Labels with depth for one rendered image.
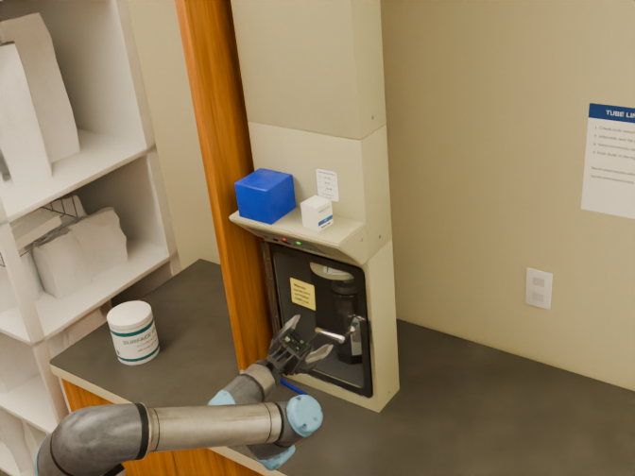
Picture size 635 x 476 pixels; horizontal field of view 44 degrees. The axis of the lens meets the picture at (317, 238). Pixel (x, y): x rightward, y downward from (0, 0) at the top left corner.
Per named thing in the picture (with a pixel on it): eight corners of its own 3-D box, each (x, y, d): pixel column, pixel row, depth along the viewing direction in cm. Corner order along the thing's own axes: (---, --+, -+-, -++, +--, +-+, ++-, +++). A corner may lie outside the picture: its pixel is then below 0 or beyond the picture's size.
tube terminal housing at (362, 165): (331, 330, 240) (307, 90, 203) (424, 361, 222) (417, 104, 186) (282, 376, 222) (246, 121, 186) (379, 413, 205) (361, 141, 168)
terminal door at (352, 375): (282, 363, 219) (265, 240, 200) (373, 399, 203) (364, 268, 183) (281, 365, 219) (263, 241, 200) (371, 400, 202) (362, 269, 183)
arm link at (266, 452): (288, 463, 152) (252, 420, 153) (263, 478, 160) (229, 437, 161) (312, 438, 158) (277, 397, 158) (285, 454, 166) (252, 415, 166)
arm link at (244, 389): (223, 442, 160) (196, 411, 160) (256, 411, 167) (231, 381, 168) (239, 431, 154) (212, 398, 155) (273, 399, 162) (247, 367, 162)
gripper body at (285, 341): (317, 346, 172) (283, 377, 164) (303, 365, 178) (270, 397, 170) (291, 323, 174) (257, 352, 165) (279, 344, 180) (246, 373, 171)
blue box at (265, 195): (265, 200, 193) (260, 166, 189) (297, 208, 188) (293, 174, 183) (238, 217, 186) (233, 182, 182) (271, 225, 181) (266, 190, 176)
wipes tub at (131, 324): (139, 335, 247) (129, 296, 240) (168, 347, 240) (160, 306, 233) (108, 357, 238) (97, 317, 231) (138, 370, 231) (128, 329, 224)
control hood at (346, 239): (262, 231, 200) (257, 196, 195) (368, 260, 183) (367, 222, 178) (232, 251, 192) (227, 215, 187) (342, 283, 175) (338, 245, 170)
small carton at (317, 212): (317, 217, 182) (315, 195, 179) (333, 223, 179) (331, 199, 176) (302, 226, 179) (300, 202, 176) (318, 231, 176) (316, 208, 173)
